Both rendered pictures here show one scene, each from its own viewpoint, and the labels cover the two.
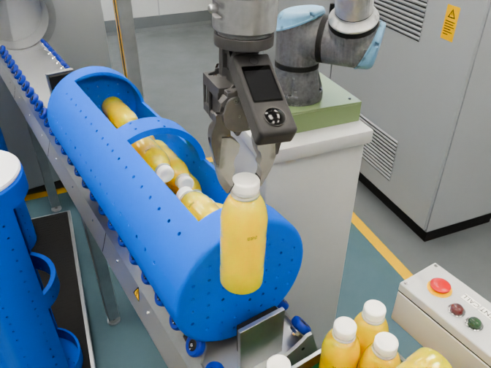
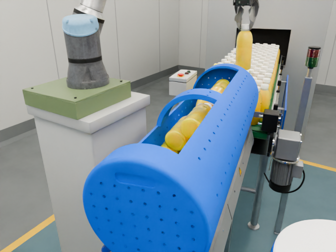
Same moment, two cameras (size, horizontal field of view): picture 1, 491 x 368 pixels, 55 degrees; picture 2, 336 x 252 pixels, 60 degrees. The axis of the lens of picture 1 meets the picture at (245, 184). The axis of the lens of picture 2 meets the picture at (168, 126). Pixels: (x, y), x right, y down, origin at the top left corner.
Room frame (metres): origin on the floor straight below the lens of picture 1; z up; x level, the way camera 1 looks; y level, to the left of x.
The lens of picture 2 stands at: (1.57, 0.87, 1.50)
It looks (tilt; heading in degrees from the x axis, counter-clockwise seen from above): 24 degrees down; 234
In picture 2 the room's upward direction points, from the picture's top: straight up
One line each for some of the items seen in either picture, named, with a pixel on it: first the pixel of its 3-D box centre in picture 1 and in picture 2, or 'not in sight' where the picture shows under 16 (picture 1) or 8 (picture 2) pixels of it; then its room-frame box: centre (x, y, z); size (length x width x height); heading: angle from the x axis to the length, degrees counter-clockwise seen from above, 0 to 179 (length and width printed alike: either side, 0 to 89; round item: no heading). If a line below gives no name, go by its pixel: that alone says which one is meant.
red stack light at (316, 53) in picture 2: not in sight; (313, 52); (0.06, 0.07, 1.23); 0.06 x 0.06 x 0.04
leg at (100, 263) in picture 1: (101, 271); not in sight; (1.42, 0.60, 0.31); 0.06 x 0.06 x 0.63; 33
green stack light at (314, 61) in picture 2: not in sight; (311, 61); (0.06, 0.07, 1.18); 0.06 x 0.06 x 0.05
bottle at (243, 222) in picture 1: (242, 237); (244, 49); (0.53, 0.00, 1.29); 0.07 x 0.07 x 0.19
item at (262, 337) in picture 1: (259, 338); not in sight; (0.58, -0.03, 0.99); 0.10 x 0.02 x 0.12; 123
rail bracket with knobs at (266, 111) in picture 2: not in sight; (269, 121); (0.43, 0.12, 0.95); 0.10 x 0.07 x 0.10; 123
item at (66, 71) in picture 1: (64, 90); not in sight; (1.70, 0.69, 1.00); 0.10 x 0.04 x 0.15; 123
